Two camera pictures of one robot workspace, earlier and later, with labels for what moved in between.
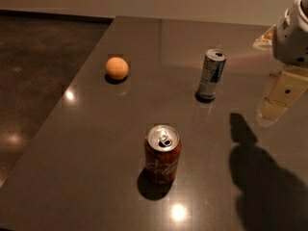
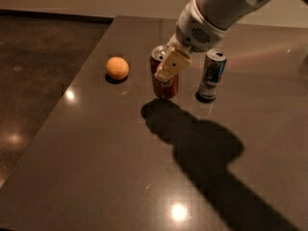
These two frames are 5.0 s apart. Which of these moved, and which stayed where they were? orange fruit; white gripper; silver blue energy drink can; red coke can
Moved: white gripper; red coke can
Stayed: silver blue energy drink can; orange fruit
